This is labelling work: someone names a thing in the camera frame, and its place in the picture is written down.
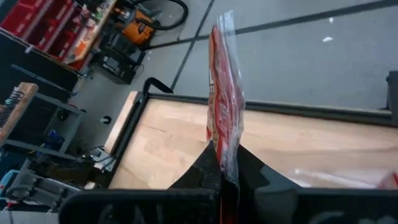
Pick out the clear plastic basket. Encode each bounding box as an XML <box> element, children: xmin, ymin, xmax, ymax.
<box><xmin>279</xmin><ymin>166</ymin><xmax>398</xmax><ymax>190</ymax></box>

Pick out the grey machine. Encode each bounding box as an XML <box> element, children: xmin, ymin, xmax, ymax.
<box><xmin>0</xmin><ymin>167</ymin><xmax>82</xmax><ymax>215</ymax></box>

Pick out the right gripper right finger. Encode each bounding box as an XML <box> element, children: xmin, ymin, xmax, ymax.
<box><xmin>239</xmin><ymin>145</ymin><xmax>301</xmax><ymax>224</ymax></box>

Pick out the black toolbox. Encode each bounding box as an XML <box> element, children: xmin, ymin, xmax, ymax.
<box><xmin>98</xmin><ymin>30</ymin><xmax>146</xmax><ymax>85</ymax></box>

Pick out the red storage bin rack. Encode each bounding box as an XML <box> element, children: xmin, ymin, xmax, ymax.
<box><xmin>0</xmin><ymin>0</ymin><xmax>109</xmax><ymax>72</ymax></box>

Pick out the red Orville popcorn bag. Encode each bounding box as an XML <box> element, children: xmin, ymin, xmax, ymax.
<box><xmin>206</xmin><ymin>10</ymin><xmax>247</xmax><ymax>224</ymax></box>

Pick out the orange vacuum cleaner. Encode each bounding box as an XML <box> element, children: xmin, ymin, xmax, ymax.
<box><xmin>113</xmin><ymin>6</ymin><xmax>156</xmax><ymax>46</ymax></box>

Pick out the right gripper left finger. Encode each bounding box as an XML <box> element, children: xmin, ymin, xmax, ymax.
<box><xmin>161</xmin><ymin>140</ymin><xmax>222</xmax><ymax>224</ymax></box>

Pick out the black cabinet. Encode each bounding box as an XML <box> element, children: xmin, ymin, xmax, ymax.
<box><xmin>0</xmin><ymin>30</ymin><xmax>80</xmax><ymax>103</ymax></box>

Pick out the wood-topped grey shelf cart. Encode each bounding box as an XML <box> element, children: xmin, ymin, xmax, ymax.
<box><xmin>0</xmin><ymin>82</ymin><xmax>86</xmax><ymax>160</ymax></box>

